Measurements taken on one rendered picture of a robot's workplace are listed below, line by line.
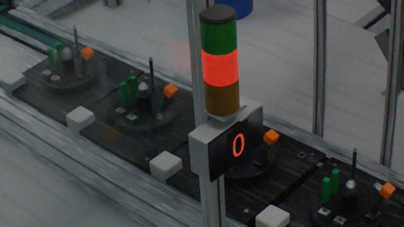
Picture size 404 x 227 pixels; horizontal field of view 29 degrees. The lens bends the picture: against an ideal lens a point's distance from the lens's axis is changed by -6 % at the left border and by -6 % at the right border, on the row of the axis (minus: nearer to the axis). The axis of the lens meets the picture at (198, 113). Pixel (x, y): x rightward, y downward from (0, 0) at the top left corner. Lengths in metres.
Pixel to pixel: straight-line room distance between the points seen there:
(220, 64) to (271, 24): 1.10
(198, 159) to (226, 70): 0.14
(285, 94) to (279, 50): 0.20
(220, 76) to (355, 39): 1.06
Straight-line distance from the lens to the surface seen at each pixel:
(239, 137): 1.22
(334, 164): 1.56
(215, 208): 1.34
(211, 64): 1.14
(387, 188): 1.36
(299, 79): 1.99
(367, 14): 2.31
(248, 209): 1.46
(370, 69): 2.05
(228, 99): 1.17
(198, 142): 1.18
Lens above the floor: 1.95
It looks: 35 degrees down
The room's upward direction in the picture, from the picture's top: 4 degrees counter-clockwise
